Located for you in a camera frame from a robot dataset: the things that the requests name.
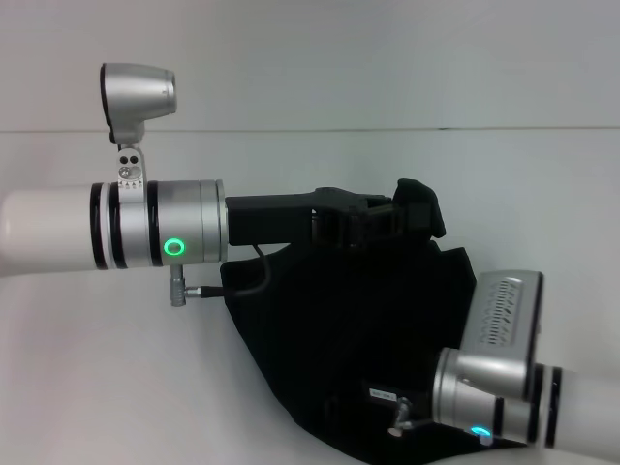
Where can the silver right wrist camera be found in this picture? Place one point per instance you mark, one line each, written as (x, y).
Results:
(504, 315)

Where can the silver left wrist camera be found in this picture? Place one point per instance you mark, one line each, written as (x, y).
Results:
(138, 92)

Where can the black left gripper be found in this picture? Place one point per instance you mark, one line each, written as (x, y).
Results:
(290, 218)

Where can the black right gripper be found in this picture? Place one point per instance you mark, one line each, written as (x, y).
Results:
(387, 402)

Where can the black shirt with FREE print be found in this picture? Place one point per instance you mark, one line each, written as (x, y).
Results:
(349, 339)

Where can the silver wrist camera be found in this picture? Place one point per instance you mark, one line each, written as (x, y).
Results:
(138, 92)
(504, 315)

